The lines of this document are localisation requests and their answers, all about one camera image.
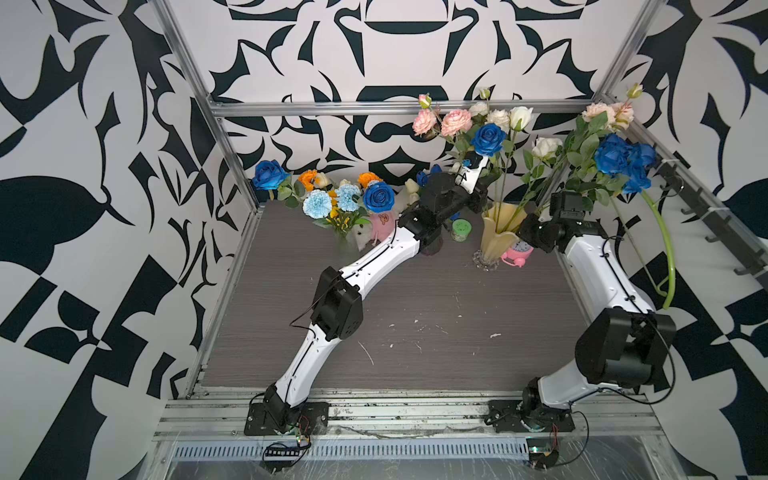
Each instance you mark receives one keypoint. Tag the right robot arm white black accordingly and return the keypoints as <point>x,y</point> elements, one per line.
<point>626,344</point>

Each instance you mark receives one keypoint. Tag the pink rose stem right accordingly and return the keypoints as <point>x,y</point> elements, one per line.
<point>609,114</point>

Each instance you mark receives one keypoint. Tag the clear glass vase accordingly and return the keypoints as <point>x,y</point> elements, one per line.
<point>347,250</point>

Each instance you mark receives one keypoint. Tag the pink rose stem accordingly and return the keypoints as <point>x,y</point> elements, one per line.
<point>430,123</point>
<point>609,114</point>

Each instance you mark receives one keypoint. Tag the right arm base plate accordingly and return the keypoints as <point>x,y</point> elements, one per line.
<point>517,417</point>

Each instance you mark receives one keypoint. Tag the controller board with wires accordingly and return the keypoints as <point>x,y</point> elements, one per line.
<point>547,456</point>
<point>281,455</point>

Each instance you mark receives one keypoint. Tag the pink rose stem left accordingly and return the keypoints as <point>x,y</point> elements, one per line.
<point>430,123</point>

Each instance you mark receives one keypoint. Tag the white rose stems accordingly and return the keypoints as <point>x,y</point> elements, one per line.
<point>516,129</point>

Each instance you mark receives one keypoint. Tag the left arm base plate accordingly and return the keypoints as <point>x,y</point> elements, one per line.
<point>264,419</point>

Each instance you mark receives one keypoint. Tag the dark purple glass vase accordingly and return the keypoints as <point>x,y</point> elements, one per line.
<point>432,248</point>

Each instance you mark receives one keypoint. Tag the blue orange mixed bouquet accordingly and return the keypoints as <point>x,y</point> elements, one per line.
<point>339,207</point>

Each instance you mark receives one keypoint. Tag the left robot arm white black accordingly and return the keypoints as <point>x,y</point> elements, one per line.
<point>336,311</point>

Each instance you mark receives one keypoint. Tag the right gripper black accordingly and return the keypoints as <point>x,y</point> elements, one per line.
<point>567,204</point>

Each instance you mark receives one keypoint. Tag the black hook rail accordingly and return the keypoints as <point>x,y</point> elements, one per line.
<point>700,204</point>

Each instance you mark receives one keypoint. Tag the blue white tulip bunch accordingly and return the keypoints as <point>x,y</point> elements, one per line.
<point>413,188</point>

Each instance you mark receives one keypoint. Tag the small green cup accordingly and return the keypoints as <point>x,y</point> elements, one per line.
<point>460,230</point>

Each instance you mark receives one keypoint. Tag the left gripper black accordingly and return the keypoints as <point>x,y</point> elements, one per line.
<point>470,200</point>

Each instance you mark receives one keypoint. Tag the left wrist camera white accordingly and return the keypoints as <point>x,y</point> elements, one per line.
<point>470,171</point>

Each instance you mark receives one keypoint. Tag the pink alarm clock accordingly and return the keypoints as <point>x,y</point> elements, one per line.
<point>518,254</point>

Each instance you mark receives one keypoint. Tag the blue rose spray stem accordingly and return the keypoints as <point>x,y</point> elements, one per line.
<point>593,187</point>

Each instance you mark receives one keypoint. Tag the right controller board with wires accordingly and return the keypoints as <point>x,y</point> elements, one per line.
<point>547,456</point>

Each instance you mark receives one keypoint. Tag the left controller board with wires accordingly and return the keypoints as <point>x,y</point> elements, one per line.
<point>281,455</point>

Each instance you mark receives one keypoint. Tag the white plush toy pink shirt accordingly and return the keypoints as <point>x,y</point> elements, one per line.
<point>378,228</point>

